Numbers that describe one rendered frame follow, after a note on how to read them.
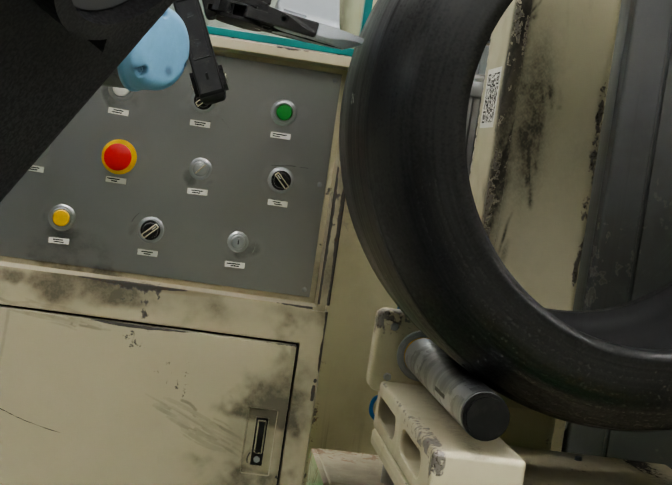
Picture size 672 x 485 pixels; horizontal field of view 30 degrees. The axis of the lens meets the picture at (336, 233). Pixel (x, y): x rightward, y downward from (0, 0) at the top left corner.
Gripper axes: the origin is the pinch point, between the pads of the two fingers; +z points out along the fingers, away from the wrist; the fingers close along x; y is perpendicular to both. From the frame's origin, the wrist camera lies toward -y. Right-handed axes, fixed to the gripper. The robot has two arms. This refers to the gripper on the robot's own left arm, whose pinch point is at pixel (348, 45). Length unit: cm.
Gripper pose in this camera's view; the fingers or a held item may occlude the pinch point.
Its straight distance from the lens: 125.2
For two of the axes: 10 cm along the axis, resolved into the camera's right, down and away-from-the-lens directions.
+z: 9.6, 2.6, 1.2
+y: 2.6, -9.6, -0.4
